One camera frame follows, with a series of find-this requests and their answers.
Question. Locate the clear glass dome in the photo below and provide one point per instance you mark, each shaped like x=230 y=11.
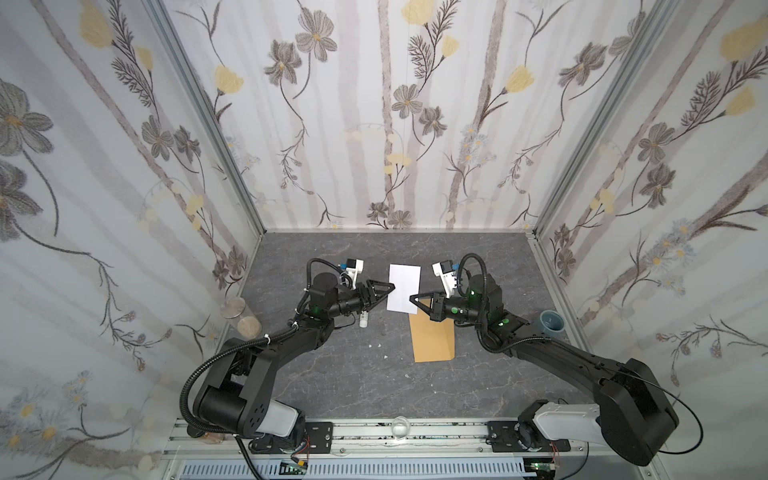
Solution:
x=400 y=427

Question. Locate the beige round ball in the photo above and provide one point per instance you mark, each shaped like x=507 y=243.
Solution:
x=249 y=327

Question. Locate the blue bordered floral letter paper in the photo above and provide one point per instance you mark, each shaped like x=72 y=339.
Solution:
x=406 y=279

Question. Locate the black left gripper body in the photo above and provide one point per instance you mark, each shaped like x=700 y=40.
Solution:
x=364 y=295

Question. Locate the aluminium corner frame post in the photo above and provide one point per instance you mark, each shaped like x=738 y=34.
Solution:
x=647 y=35
x=203 y=108

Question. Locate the aluminium corner frame post left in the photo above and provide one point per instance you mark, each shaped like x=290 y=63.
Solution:
x=203 y=108

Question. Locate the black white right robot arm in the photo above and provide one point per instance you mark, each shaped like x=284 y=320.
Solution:
x=628 y=411

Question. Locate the aluminium corner frame post right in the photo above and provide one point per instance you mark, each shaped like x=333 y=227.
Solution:
x=647 y=35

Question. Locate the clear glass jar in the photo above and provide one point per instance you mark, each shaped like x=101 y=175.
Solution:
x=233 y=309

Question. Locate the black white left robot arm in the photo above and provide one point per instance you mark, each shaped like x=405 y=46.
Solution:
x=232 y=392

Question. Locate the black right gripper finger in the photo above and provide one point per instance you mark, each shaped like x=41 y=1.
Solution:
x=429 y=306
x=431 y=294

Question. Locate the white vented cable duct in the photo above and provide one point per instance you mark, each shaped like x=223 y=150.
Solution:
x=413 y=468

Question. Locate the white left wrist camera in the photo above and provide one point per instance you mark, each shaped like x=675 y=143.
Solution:
x=350 y=270

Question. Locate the tan paper envelope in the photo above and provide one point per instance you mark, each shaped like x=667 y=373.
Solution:
x=431 y=341

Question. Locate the teal ceramic cup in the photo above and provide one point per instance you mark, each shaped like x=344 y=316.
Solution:
x=552 y=323

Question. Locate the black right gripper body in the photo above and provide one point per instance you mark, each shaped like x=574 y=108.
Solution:
x=438 y=307

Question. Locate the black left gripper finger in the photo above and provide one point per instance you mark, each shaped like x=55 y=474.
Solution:
x=378 y=294
x=380 y=286

